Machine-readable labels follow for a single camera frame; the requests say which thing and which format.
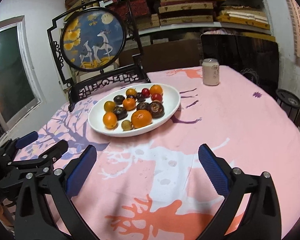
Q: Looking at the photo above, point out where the orange round fruit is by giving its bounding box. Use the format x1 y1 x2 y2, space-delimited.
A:
103 112 117 129

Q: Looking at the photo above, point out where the yellow orange lemon fruit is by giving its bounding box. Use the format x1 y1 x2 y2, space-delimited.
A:
103 101 116 112

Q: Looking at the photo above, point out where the tan longan fruit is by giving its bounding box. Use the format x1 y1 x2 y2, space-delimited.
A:
121 120 133 131

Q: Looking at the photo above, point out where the dark brown mangosteen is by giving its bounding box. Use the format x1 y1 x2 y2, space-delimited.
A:
113 106 128 121
148 101 165 119

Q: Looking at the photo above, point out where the dark purple passion fruit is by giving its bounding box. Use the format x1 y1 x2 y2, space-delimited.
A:
113 95 126 105

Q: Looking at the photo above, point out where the medium orange tangerine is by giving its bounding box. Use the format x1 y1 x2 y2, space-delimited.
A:
122 98 136 111

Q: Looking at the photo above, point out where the large orange tangerine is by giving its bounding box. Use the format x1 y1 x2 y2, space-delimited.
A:
131 109 152 129

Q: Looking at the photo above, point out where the dark purple plum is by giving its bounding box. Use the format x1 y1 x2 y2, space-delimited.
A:
136 102 150 111
136 93 146 102

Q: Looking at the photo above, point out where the small orange kumquat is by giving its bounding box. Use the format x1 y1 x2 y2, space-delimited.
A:
126 88 137 97

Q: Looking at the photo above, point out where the pink patterned tablecloth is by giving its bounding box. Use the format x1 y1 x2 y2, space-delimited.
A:
16 66 300 239

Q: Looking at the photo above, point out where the red cherry tomato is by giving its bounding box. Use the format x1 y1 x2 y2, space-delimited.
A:
141 88 151 98

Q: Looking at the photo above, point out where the round deer screen ornament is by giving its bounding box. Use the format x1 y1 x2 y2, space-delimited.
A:
47 0 150 112

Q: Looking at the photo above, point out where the orange tangerine at plate rim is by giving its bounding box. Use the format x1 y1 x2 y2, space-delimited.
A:
149 85 163 95

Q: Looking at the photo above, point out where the white oval plate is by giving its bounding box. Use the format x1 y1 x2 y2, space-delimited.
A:
88 83 181 138

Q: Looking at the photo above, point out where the black round stool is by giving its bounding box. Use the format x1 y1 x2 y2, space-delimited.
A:
276 88 300 122

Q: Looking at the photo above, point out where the dark wooden chair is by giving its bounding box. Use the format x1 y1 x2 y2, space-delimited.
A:
200 34 279 98

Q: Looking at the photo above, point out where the window with white frame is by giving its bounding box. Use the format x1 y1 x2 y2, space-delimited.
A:
0 16 42 132

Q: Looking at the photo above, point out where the white wall shelf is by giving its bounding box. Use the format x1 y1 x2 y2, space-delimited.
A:
100 0 275 41

